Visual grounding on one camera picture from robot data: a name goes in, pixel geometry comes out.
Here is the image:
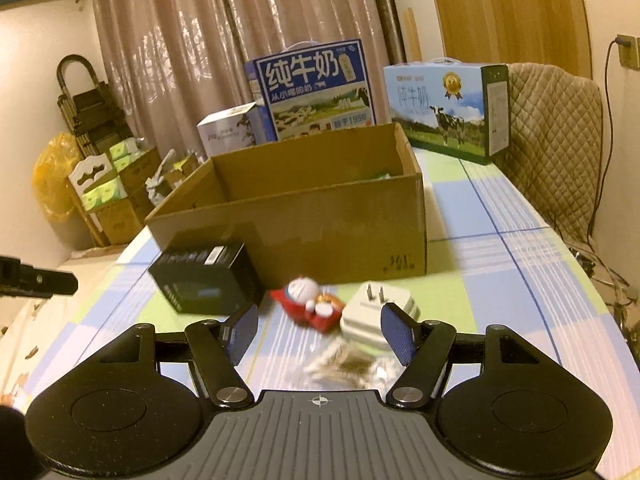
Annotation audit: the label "dark folding rack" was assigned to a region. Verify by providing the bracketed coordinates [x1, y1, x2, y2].
[56, 55, 136, 151]

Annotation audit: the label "white humidifier box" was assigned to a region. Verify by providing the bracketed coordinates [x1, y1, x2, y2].
[196, 101, 268, 158]

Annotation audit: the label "beige printed bed sheet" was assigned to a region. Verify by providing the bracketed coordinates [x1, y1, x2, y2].
[0, 250, 121, 411]

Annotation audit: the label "wooden door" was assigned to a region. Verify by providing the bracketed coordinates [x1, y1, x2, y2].
[425, 0, 593, 81]

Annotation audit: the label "clear plastic bag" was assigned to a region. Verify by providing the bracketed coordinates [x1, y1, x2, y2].
[145, 149, 201, 206]
[304, 337, 403, 391]

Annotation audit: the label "beige wall socket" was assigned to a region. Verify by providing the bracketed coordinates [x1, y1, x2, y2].
[616, 34, 640, 68]

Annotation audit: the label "yellow plastic bag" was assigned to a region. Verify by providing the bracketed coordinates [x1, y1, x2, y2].
[32, 132, 83, 223]

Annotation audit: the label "cardboard box of tissue packs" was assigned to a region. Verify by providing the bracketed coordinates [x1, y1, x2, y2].
[95, 147, 161, 246]

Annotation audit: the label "dark blue milk carton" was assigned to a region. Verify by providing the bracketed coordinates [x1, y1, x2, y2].
[245, 39, 377, 143]

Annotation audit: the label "brown cardboard box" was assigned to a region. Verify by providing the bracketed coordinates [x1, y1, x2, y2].
[144, 121, 428, 288]

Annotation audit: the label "black product box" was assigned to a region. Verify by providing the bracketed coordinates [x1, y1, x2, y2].
[148, 240, 263, 316]

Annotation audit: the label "tangled black cables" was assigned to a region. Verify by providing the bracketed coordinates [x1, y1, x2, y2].
[570, 240, 640, 331]

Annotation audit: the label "red toy figure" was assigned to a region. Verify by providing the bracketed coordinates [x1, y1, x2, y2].
[270, 275, 347, 332]

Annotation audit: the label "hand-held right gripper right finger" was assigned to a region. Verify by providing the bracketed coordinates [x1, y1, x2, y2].
[380, 302, 556, 409]

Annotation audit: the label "white power adapter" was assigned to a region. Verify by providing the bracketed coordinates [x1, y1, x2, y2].
[340, 282, 422, 353]

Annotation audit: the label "light blue milk carton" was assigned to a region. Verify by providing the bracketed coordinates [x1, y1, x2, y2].
[383, 57, 510, 166]

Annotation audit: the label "black charger cable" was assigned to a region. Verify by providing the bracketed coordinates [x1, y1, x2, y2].
[587, 37, 626, 241]

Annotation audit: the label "beige curtain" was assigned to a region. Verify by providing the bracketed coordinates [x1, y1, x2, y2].
[90, 0, 406, 161]

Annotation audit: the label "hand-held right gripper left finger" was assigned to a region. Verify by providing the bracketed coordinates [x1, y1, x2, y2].
[100, 304, 261, 408]

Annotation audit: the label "quilted chair back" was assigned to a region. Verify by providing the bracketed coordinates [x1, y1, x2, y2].
[495, 62, 603, 246]

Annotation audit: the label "pile of green tissue packs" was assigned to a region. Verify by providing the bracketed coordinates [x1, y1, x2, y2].
[80, 140, 161, 211]

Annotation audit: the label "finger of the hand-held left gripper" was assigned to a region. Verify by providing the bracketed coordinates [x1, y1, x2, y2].
[0, 255, 79, 301]

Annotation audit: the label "crumpled clear plastic bag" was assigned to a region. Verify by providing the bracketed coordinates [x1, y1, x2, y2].
[145, 149, 201, 206]

